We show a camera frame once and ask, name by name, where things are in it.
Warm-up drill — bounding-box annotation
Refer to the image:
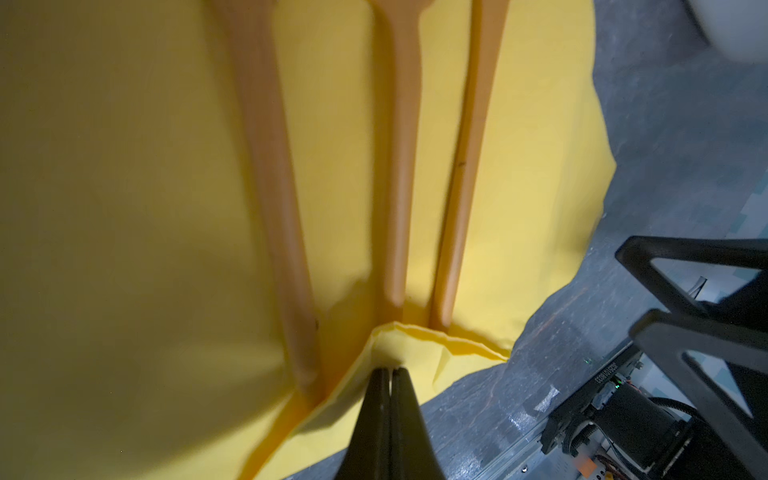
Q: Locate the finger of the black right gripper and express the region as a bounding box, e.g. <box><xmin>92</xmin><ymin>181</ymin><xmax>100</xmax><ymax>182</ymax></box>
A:
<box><xmin>629</xmin><ymin>310</ymin><xmax>767</xmax><ymax>479</ymax></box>
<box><xmin>615</xmin><ymin>236</ymin><xmax>767</xmax><ymax>318</ymax></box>

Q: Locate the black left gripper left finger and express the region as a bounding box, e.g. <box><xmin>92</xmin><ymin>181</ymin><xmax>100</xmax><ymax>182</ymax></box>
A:
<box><xmin>335</xmin><ymin>368</ymin><xmax>390</xmax><ymax>480</ymax></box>

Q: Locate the yellow paper napkin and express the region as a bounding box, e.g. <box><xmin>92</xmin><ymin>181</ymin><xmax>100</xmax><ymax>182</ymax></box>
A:
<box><xmin>1</xmin><ymin>1</ymin><xmax>615</xmax><ymax>479</ymax></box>

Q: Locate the white plastic tray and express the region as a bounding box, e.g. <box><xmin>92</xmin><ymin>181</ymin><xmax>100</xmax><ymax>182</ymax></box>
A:
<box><xmin>688</xmin><ymin>0</ymin><xmax>767</xmax><ymax>63</ymax></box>

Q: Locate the yellow plastic knife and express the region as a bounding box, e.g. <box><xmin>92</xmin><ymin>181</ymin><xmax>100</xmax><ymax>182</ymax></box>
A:
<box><xmin>216</xmin><ymin>1</ymin><xmax>325</xmax><ymax>405</ymax></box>

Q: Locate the yellow plastic fork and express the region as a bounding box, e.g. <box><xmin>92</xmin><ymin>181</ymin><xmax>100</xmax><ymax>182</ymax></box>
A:
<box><xmin>373</xmin><ymin>0</ymin><xmax>432</xmax><ymax>324</ymax></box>

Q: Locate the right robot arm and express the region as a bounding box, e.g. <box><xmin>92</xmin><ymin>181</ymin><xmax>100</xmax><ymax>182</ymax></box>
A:
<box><xmin>540</xmin><ymin>236</ymin><xmax>767</xmax><ymax>479</ymax></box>

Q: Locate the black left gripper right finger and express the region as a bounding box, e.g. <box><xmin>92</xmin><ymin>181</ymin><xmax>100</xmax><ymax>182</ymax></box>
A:
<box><xmin>389</xmin><ymin>368</ymin><xmax>446</xmax><ymax>480</ymax></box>

